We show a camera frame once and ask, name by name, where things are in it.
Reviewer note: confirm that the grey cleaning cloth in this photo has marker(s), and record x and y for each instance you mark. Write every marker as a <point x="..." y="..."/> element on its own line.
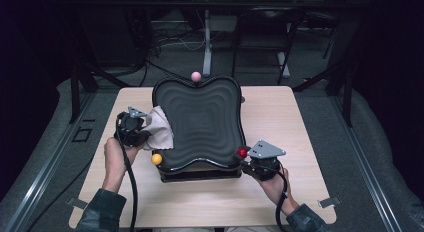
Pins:
<point x="160" y="128"/>

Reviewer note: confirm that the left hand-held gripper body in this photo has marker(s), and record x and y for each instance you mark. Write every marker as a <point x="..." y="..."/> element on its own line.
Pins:
<point x="130" y="130"/>

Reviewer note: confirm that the pink ball knob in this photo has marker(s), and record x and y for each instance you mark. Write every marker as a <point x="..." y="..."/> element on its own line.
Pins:
<point x="196" y="76"/>

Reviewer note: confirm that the black chair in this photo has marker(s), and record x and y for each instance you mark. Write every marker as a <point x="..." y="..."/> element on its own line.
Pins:
<point x="266" y="12"/>

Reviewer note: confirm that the white table leg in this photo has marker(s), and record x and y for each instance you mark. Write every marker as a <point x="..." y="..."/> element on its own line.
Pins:
<point x="284" y="65"/>
<point x="207" y="42"/>

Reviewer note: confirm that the person's right hand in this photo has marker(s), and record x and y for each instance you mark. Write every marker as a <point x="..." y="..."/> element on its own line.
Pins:
<point x="276" y="188"/>

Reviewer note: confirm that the person's left hand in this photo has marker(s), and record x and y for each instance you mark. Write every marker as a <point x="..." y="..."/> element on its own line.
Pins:
<point x="116" y="165"/>

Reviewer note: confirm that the black metal stand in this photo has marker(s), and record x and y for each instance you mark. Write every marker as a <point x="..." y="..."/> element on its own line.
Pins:
<point x="347" y="92"/>
<point x="75" y="92"/>

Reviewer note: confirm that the black wavy tray stand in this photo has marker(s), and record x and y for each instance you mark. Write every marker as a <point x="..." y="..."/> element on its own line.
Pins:
<point x="203" y="125"/>

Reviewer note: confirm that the yellow ball knob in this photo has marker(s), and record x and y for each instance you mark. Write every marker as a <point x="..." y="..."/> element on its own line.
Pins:
<point x="156" y="159"/>

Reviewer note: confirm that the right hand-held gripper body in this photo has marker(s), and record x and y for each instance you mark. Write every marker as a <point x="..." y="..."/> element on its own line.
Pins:
<point x="263" y="167"/>

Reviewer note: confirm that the red ball knob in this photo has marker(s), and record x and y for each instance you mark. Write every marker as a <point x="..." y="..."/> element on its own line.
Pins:
<point x="242" y="153"/>

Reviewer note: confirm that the metal floor rail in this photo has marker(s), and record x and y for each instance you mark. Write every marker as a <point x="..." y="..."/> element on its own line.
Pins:
<point x="43" y="173"/>
<point x="366" y="173"/>

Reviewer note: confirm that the grey tape strip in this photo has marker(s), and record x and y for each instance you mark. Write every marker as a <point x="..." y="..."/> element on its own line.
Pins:
<point x="330" y="202"/>
<point x="77" y="203"/>

